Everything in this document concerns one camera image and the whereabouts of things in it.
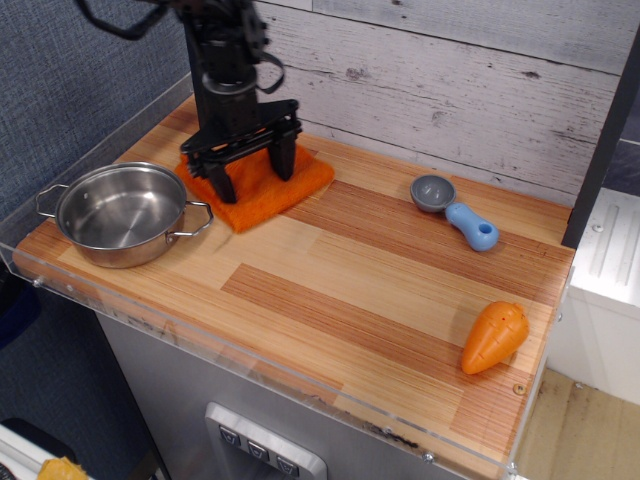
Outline orange toy carrot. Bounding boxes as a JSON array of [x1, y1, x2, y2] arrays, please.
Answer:
[[461, 301, 530, 375]]

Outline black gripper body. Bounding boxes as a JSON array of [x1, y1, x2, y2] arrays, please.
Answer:
[[181, 75, 301, 168]]

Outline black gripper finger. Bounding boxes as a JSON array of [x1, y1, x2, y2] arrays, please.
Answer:
[[268, 134, 296, 181], [204, 161, 237, 204]]

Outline grey blue toy scoop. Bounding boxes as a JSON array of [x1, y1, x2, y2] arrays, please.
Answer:
[[409, 174, 500, 252]]

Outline white cabinet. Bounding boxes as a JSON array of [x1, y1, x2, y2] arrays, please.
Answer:
[[547, 188, 639, 404]]

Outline black cable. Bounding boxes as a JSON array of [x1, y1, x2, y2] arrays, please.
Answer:
[[74, 0, 286, 95]]

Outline orange cloth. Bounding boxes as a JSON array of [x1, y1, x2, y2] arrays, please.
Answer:
[[174, 146, 335, 233]]

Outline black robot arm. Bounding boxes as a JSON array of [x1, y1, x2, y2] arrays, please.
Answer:
[[176, 1, 301, 204]]

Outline yellow object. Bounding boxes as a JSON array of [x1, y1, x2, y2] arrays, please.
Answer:
[[37, 457, 89, 480]]

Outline silver toy fridge front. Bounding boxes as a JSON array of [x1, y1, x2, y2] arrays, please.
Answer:
[[94, 309, 451, 480]]

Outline steel pot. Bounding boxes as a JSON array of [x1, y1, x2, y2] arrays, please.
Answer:
[[35, 162, 214, 269]]

